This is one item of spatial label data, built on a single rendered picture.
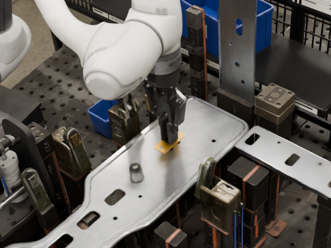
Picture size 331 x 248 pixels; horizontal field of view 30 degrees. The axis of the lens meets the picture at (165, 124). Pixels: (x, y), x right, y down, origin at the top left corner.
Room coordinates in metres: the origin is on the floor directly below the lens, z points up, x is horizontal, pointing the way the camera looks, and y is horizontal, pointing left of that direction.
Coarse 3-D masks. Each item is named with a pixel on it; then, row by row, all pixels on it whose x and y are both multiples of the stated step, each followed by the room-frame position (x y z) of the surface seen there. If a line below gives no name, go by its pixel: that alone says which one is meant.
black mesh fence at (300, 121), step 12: (84, 0) 2.20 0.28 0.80; (276, 0) 1.54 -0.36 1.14; (288, 0) 1.51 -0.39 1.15; (300, 0) 1.48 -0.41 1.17; (84, 12) 2.19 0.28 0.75; (276, 12) 1.55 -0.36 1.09; (300, 12) 1.48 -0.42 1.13; (312, 12) 1.45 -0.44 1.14; (276, 24) 1.55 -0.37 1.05; (288, 24) 1.51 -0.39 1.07; (300, 24) 1.47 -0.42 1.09; (300, 36) 1.48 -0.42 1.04; (60, 48) 2.37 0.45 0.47; (216, 72) 1.70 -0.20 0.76; (300, 108) 1.47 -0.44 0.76; (300, 120) 1.47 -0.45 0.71; (312, 120) 1.42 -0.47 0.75; (324, 120) 1.40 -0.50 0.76
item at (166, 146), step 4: (180, 132) 1.14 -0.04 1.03; (180, 136) 1.13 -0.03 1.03; (184, 136) 1.13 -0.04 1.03; (176, 140) 1.11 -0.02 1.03; (156, 144) 1.11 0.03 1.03; (160, 144) 1.11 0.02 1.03; (164, 144) 1.10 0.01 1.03; (168, 144) 1.10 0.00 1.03; (172, 144) 1.10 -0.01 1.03; (156, 148) 1.09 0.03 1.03; (164, 148) 1.09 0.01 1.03; (168, 148) 1.09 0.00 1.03; (164, 152) 1.08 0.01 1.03
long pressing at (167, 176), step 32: (192, 96) 1.31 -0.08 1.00; (192, 128) 1.18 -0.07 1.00; (224, 128) 1.17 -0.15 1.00; (128, 160) 1.09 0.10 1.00; (160, 160) 1.08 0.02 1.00; (192, 160) 1.06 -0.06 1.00; (96, 192) 0.99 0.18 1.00; (128, 192) 0.98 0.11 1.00; (160, 192) 0.97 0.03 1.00; (64, 224) 0.90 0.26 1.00; (96, 224) 0.89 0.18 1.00; (128, 224) 0.89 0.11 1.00
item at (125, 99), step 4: (124, 96) 1.21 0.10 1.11; (128, 96) 1.22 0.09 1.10; (132, 96) 1.22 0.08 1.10; (120, 100) 1.21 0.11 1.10; (124, 100) 1.20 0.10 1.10; (128, 100) 1.23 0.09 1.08; (132, 100) 1.22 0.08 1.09; (120, 104) 1.21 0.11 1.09; (124, 104) 1.20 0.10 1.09; (132, 104) 1.22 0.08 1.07; (124, 108) 1.20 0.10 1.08; (132, 108) 1.22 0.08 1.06; (136, 108) 1.22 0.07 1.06; (128, 112) 1.20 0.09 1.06; (136, 112) 1.21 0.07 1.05; (128, 116) 1.19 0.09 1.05
